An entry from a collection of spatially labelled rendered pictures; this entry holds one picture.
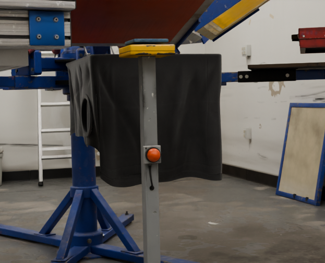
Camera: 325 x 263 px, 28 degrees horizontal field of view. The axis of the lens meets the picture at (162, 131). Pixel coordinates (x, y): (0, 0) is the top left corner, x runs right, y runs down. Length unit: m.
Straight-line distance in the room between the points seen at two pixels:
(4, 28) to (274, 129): 4.30
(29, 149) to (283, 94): 2.65
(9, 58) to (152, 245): 0.65
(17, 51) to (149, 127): 0.41
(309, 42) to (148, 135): 1.38
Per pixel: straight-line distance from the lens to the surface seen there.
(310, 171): 4.99
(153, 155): 1.79
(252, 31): 6.12
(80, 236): 3.44
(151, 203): 1.85
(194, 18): 2.61
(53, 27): 1.68
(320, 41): 3.05
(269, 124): 5.82
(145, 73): 1.83
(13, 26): 1.66
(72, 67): 2.41
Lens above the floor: 0.81
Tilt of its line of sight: 3 degrees down
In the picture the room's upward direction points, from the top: 1 degrees counter-clockwise
